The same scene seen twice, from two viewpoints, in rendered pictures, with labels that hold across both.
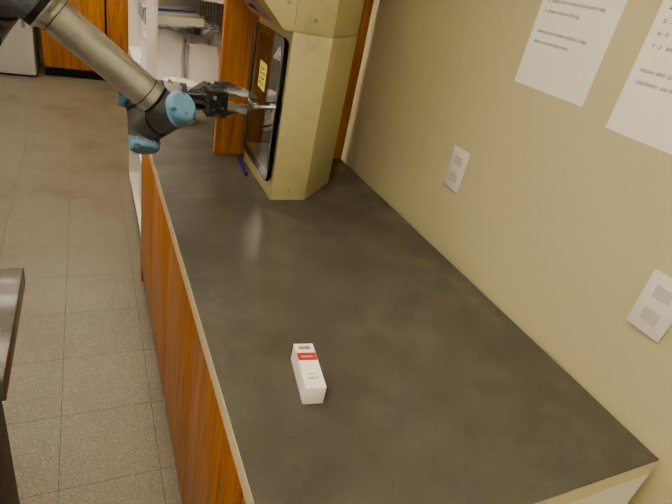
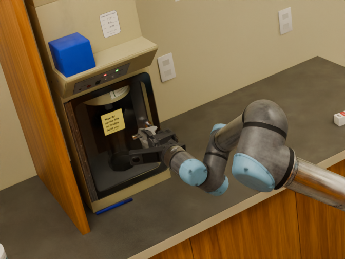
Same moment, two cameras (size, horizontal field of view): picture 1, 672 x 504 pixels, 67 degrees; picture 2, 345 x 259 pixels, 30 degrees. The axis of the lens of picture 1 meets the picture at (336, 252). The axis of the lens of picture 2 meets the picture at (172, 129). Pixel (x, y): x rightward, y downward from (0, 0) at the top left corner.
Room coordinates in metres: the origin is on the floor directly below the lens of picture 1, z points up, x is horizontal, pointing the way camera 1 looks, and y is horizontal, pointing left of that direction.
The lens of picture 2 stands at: (1.14, 2.22, 2.28)
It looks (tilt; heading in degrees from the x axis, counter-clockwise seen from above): 30 degrees down; 275
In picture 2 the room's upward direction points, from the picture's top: 11 degrees counter-clockwise
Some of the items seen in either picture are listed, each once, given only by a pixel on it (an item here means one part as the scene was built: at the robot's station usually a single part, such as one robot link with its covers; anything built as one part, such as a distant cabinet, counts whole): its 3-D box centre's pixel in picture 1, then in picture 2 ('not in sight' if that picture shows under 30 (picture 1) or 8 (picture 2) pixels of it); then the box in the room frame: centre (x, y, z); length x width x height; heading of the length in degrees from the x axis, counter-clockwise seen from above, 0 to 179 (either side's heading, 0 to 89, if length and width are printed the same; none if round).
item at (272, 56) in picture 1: (262, 100); (120, 137); (1.51, 0.31, 1.19); 0.30 x 0.01 x 0.40; 28
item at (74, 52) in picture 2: not in sight; (72, 54); (1.57, 0.41, 1.56); 0.10 x 0.10 x 0.09; 29
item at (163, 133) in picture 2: (204, 99); (166, 147); (1.35, 0.44, 1.20); 0.12 x 0.09 x 0.08; 119
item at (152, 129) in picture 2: (243, 95); (149, 130); (1.40, 0.35, 1.22); 0.09 x 0.06 x 0.03; 119
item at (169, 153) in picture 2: (172, 94); (175, 157); (1.31, 0.51, 1.20); 0.08 x 0.05 x 0.08; 29
